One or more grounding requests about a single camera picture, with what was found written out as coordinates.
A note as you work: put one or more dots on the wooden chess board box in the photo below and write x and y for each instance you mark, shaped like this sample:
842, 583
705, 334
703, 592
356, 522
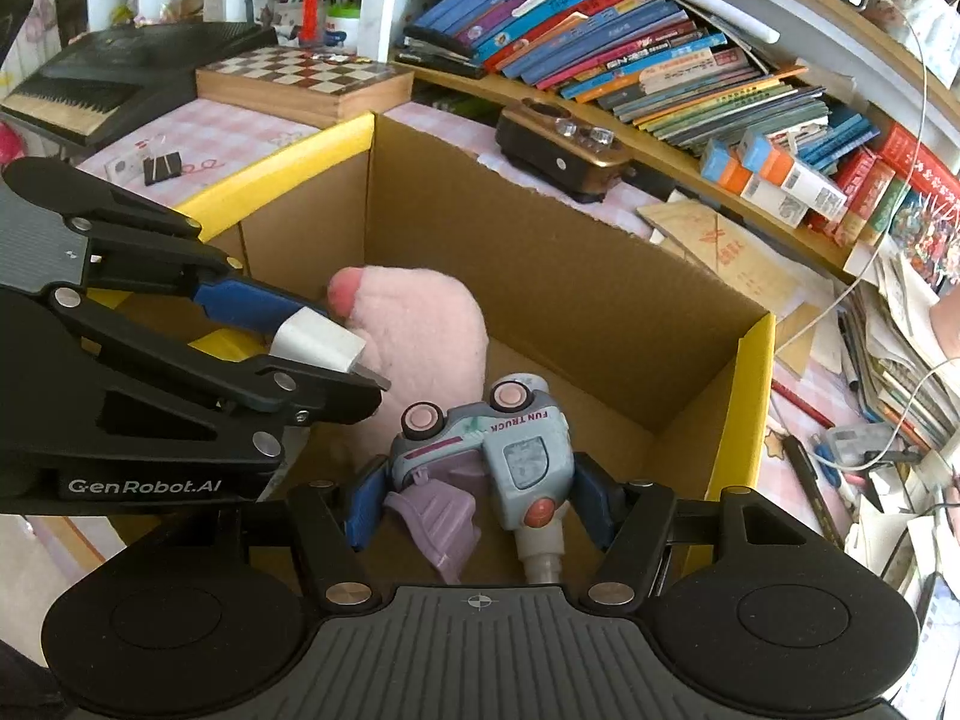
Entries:
303, 86

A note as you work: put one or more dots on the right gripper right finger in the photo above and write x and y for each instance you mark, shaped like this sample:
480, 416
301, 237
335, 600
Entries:
629, 523

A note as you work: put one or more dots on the black Yamaha keyboard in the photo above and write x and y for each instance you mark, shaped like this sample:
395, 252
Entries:
111, 82

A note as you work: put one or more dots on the small white red box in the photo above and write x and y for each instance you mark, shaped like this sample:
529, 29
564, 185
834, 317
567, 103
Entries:
126, 169

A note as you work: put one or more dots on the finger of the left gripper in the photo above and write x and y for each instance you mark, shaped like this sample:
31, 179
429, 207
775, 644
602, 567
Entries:
63, 227
295, 392

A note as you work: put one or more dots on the white green lidded jar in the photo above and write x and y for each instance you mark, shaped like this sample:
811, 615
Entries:
341, 29

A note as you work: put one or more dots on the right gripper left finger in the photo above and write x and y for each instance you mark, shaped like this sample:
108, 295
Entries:
334, 523

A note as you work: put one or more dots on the red tassel ornament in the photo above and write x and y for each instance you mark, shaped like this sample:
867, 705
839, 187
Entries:
310, 22

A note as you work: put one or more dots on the black binder clip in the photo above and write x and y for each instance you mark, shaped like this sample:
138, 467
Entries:
157, 169

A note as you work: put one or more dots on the pink checkered tablecloth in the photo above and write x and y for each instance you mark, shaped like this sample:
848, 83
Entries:
216, 140

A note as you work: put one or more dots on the pink plush pig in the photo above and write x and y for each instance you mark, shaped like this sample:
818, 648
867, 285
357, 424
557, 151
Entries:
424, 333

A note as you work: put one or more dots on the gold tape roll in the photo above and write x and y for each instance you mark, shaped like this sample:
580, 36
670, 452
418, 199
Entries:
230, 345

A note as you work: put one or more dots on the orange white medicine box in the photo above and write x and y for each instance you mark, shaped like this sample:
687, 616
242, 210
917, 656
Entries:
802, 183

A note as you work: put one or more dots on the yellow cardboard box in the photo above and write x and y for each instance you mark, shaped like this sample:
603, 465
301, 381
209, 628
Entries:
663, 370

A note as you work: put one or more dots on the black brown device case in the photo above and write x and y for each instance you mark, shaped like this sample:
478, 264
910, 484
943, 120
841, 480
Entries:
582, 160

